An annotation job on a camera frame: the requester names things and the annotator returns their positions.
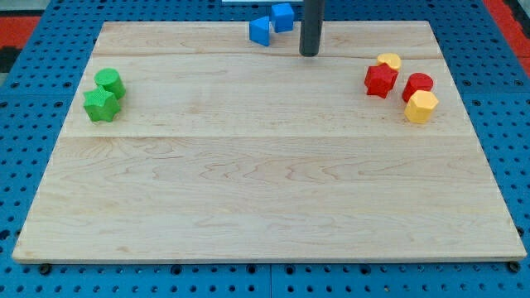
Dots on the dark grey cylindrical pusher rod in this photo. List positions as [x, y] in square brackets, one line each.
[311, 27]

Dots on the blue triangle block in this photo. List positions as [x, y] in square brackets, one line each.
[259, 31]

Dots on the light wooden board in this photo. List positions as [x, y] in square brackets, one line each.
[226, 151]

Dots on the blue cube block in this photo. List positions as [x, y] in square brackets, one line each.
[282, 17]

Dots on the red star block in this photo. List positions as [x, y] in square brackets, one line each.
[380, 80]

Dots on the yellow heart block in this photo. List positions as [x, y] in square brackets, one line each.
[393, 60]

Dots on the red cylinder block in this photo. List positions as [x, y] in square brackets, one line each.
[415, 82]

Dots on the yellow hexagon block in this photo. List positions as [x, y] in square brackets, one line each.
[421, 106]

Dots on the green cylinder block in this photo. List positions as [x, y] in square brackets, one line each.
[110, 80]

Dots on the green star block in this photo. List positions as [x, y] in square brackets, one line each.
[101, 105]

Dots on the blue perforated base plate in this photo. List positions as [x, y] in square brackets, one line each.
[40, 86]

